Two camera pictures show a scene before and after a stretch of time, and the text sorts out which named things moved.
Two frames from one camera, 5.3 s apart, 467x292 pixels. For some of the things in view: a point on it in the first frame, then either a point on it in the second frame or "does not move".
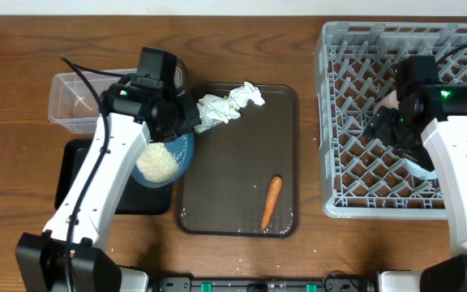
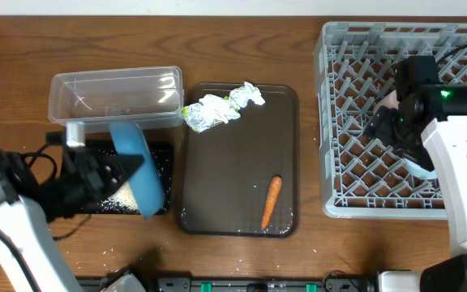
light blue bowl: x=420 y=171 does not move
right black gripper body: x=389 y=124 does not move
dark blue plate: x=183 y=148 → x=146 y=184
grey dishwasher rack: x=356 y=62 does not move
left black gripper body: x=179 y=117 → x=68 y=193
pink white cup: x=389 y=100 does not move
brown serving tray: x=246 y=177 does not move
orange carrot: x=274 y=190 does not move
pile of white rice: x=156 y=162 → x=123 y=201
